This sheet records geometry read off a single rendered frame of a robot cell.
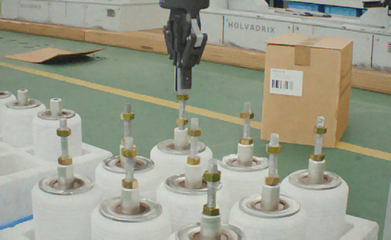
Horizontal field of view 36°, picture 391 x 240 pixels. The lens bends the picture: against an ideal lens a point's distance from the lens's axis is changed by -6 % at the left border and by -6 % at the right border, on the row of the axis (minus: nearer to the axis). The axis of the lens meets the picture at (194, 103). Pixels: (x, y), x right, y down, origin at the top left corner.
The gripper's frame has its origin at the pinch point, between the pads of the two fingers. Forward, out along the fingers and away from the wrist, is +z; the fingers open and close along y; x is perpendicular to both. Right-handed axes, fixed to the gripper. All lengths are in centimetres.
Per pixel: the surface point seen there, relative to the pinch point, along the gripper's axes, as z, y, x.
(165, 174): 13.7, 2.8, -3.8
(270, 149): 3.3, 26.8, 0.5
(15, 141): 17.1, -32.5, -23.4
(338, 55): 8, -61, 71
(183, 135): 8.5, 1.0, -0.3
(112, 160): 10.4, 4.1, -12.4
